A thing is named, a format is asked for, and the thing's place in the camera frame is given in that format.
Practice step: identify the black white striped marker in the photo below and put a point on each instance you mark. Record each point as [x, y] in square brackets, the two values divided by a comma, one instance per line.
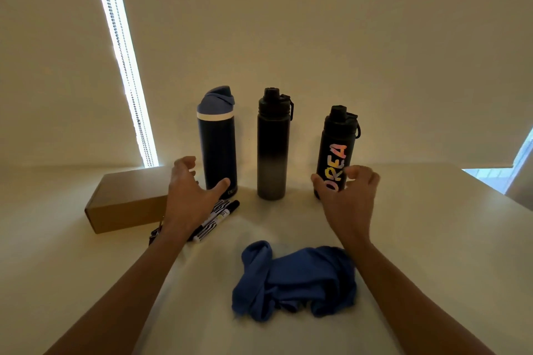
[216, 209]
[220, 217]

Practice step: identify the brown paper box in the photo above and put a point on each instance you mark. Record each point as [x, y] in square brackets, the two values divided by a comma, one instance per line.
[125, 196]

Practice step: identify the navy bottle with blue lid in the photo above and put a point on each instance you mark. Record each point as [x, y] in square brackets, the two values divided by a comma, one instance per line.
[216, 146]

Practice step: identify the black binder clip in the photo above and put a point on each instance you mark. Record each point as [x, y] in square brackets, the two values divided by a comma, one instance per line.
[155, 234]

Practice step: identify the black grey gradient bottle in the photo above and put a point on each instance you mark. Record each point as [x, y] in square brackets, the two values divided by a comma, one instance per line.
[272, 146]

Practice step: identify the person's right forearm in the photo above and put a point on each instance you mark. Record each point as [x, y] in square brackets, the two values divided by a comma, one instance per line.
[416, 305]

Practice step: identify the person's right hand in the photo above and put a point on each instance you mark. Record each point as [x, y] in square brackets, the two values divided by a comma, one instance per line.
[350, 209]

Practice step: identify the bright side window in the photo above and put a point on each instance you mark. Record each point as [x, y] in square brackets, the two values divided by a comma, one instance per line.
[495, 178]

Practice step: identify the blue cloth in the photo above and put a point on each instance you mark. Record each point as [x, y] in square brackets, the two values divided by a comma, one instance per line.
[300, 280]

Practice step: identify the person's left forearm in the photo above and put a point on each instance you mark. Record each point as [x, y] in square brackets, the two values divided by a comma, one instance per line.
[116, 305]

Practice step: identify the person's left hand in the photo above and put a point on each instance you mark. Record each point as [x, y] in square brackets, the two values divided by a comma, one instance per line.
[185, 205]

